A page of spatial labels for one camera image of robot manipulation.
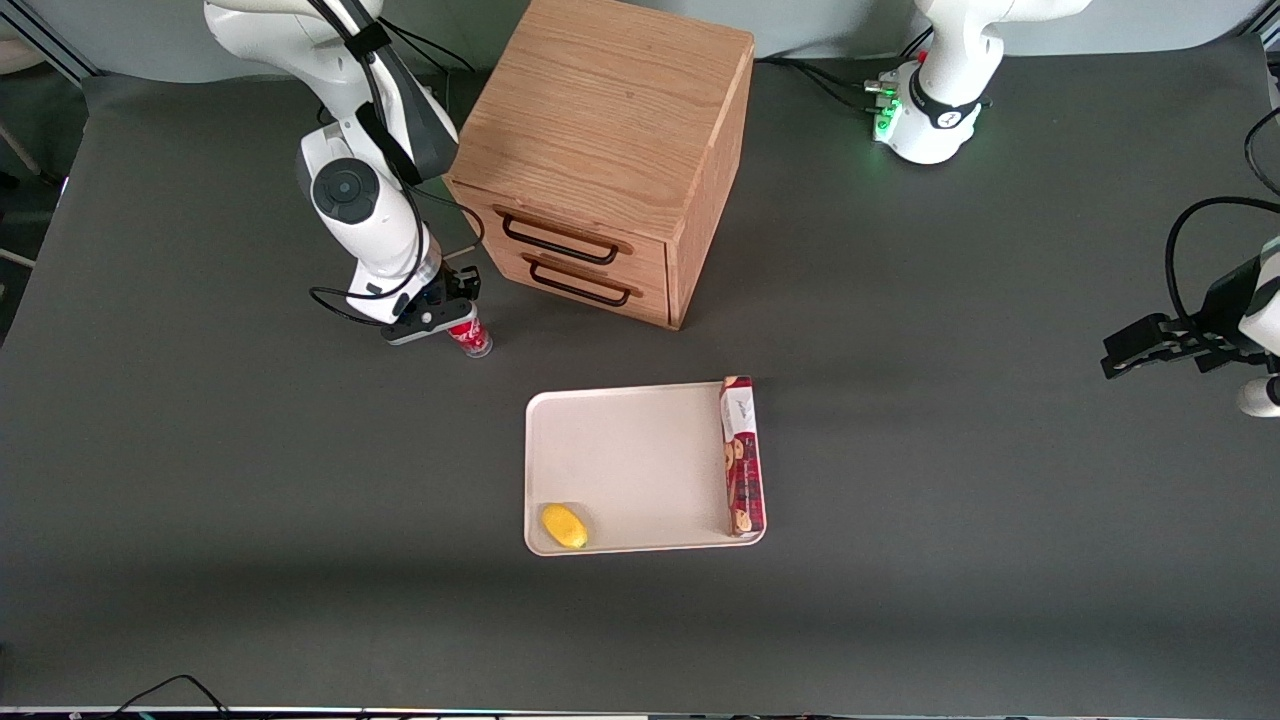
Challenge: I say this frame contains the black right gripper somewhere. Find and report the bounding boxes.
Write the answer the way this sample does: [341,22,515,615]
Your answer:
[428,262,484,317]

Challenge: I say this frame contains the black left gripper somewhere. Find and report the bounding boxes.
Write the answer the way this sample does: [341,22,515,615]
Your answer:
[1100,258,1277,381]

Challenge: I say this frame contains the red soda can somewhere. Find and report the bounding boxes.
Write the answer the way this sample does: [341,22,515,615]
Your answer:
[447,308,494,360]

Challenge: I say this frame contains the cream rectangular plastic tray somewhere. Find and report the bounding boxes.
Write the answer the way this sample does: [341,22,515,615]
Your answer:
[524,381,768,557]

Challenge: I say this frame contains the wooden drawer front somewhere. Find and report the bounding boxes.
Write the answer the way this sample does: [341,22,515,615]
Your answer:
[518,250,670,327]
[488,190,670,281]

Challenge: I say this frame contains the wooden two-drawer cabinet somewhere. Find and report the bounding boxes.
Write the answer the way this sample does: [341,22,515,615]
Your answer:
[443,0,756,331]

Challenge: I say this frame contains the yellow lemon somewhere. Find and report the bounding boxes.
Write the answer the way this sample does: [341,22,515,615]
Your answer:
[541,503,589,550]

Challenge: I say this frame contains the red tartan cookie box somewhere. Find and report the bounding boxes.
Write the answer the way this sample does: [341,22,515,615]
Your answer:
[720,375,766,539]

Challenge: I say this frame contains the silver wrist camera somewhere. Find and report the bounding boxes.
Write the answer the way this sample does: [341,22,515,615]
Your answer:
[383,299,474,347]

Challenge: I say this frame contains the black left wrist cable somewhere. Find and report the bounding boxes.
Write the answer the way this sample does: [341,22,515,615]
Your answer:
[1164,195,1280,336]

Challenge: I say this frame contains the black metal drawer handle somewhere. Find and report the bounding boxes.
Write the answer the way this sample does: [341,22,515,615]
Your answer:
[527,256,634,308]
[500,213,621,267]

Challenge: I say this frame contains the black left arm base cable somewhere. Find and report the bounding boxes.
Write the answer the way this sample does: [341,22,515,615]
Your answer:
[755,25,933,116]

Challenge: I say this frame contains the black table edge cable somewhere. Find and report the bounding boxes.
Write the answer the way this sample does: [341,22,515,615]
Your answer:
[100,674,233,720]

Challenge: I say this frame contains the aluminium frame profile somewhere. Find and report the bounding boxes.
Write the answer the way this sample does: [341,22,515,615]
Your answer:
[0,0,101,86]

